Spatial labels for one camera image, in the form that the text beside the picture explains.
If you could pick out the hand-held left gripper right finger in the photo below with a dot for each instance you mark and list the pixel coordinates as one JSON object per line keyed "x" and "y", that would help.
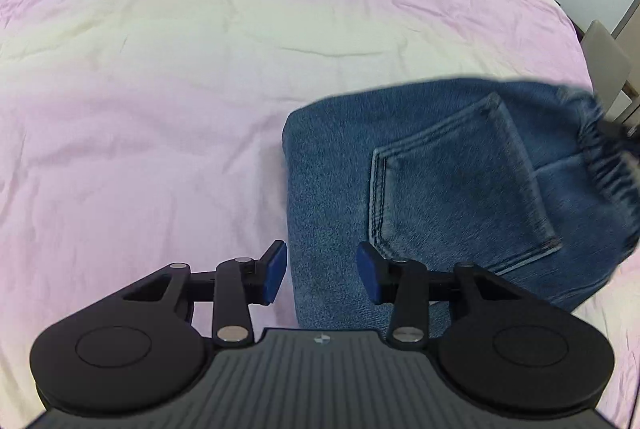
{"x": 367, "y": 268}

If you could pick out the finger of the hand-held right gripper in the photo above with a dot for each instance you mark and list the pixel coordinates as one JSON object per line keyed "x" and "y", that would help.
{"x": 620, "y": 129}

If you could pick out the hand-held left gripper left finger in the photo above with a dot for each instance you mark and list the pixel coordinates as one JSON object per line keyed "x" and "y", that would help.
{"x": 275, "y": 270}

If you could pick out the blue denim pants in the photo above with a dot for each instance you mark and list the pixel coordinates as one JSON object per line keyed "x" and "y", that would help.
{"x": 450, "y": 169}

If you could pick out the grey chair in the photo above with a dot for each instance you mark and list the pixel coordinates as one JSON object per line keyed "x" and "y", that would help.
{"x": 607, "y": 59}

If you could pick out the beige wardrobe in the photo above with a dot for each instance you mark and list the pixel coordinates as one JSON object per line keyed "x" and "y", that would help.
{"x": 631, "y": 16}

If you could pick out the pink and cream blanket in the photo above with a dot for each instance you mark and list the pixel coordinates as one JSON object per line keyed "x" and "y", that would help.
{"x": 175, "y": 84}

